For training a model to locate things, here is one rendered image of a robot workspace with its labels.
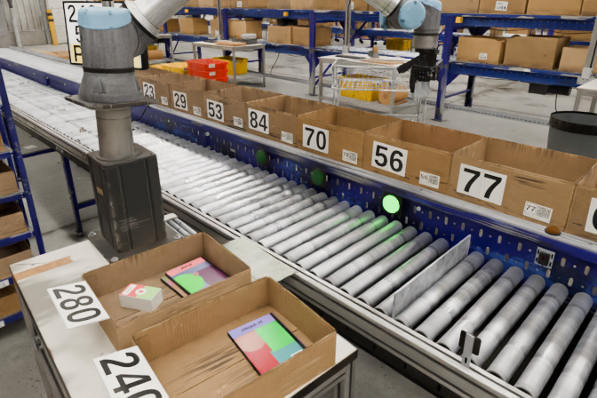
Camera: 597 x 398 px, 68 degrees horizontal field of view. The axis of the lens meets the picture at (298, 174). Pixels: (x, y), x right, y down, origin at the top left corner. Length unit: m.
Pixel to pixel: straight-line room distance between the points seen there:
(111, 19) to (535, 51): 5.17
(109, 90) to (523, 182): 1.32
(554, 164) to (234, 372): 1.33
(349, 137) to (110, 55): 0.99
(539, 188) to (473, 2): 5.14
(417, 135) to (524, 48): 4.10
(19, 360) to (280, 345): 1.64
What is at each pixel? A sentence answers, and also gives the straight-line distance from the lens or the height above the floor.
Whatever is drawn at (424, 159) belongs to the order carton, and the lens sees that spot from 1.72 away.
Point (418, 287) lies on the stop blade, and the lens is 1.40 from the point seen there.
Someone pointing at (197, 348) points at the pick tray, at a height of 0.76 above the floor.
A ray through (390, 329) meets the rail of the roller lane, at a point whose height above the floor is 0.74.
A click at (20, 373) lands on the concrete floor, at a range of 2.50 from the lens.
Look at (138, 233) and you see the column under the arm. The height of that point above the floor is 0.81.
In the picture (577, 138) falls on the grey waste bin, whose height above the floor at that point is 0.52.
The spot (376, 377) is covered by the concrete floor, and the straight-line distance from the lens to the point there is 2.19.
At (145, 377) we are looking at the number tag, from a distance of 1.02.
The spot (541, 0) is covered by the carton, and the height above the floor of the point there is 1.54.
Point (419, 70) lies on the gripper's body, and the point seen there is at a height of 1.31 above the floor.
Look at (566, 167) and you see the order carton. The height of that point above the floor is 1.00.
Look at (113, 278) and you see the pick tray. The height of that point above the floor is 0.80.
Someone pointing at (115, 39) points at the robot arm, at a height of 1.45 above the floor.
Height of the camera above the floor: 1.56
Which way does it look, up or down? 22 degrees down
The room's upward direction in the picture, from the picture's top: straight up
